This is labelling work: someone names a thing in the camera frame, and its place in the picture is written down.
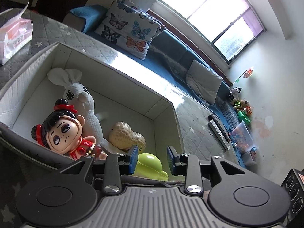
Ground green octopus toy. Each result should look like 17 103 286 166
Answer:
133 148 169 181

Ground beige peanut toy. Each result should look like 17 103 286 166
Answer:
109 121 146 153

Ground black-haired doll figurine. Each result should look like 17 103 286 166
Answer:
31 98 107 160

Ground white knitted rabbit plush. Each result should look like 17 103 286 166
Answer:
47 68 109 147

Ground silver remote control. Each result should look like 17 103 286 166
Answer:
208 120 230 151

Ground black remote control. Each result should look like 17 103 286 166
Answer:
210 114 230 143

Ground clear plastic toy bin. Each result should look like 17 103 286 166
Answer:
231 121 255 154

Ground green toy basin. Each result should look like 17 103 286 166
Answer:
237 111 251 126

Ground black cardboard box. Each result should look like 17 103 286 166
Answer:
1 43 183 171

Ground pile of plush toys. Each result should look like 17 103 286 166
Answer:
233 100 252 115

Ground grey cushion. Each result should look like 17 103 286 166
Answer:
185 60 223 105

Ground panda plush toy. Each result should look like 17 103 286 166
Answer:
230 86 242 99

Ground blue sofa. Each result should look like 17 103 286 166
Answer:
63 5 239 163

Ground black box with dials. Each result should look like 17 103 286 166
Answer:
281 169 303 227

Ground orange paper pinwheel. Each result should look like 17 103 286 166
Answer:
232 68 253 84

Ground butterfly print pillow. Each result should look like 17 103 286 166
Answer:
95 0 165 60

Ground window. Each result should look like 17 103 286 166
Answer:
150 0 265 64

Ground white tissue pack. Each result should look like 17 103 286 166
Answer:
1 4 33 65

